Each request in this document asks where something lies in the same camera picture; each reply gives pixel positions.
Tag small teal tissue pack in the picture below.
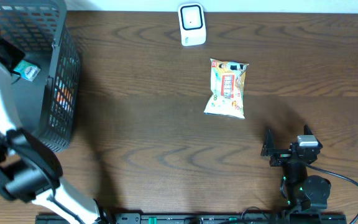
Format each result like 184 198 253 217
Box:
14 60 40 82

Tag yellow snack bag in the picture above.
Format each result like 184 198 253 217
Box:
204 58 249 119

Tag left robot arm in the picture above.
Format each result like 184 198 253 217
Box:
0 38 115 223

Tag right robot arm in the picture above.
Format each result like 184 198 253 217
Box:
260 125 331 213

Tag white barcode scanner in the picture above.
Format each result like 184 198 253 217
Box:
178 2 206 47

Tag dark grey plastic basket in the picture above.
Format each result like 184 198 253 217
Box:
0 0 81 152

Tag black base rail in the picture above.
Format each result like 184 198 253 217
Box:
35 212 347 224

